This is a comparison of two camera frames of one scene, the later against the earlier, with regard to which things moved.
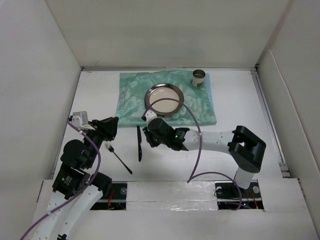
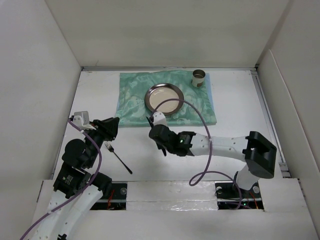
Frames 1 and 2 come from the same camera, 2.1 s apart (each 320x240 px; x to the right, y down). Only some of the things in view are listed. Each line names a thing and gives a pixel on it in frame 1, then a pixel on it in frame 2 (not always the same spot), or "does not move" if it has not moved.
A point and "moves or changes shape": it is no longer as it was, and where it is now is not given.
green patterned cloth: x=133 y=86 does not move
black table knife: x=140 y=147 moves or changes shape
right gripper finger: x=153 y=142 -> x=164 y=150
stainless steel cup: x=198 y=76 does not move
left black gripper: x=107 y=128 does not move
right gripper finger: x=146 y=131 -> x=151 y=120
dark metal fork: x=112 y=150 does not move
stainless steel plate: x=164 y=107 does not move
